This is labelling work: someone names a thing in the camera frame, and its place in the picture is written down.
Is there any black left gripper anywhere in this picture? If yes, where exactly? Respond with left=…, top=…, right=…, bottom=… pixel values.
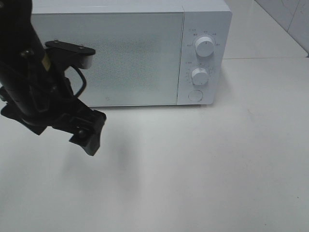
left=0, top=40, right=106, bottom=156

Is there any white microwave door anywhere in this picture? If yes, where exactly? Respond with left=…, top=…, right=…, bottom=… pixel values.
left=32, top=13, right=183, bottom=106

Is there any round door release button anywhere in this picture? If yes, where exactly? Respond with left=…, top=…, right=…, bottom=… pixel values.
left=188, top=90, right=203, bottom=102

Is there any white timer knob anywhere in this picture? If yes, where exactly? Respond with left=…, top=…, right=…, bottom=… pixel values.
left=191, top=68, right=210, bottom=86

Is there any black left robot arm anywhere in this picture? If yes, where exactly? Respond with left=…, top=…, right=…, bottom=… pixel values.
left=0, top=0, right=106, bottom=156

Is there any white microwave oven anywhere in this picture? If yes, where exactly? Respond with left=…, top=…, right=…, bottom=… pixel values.
left=31, top=0, right=232, bottom=105

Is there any upper white control knob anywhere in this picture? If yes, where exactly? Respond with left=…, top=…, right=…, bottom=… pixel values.
left=194, top=35, right=214, bottom=58

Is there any black left camera cable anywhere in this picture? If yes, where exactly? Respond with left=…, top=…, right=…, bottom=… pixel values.
left=69, top=65, right=87, bottom=97

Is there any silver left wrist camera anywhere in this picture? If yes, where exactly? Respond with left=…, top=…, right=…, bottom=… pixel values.
left=76, top=55, right=93, bottom=70

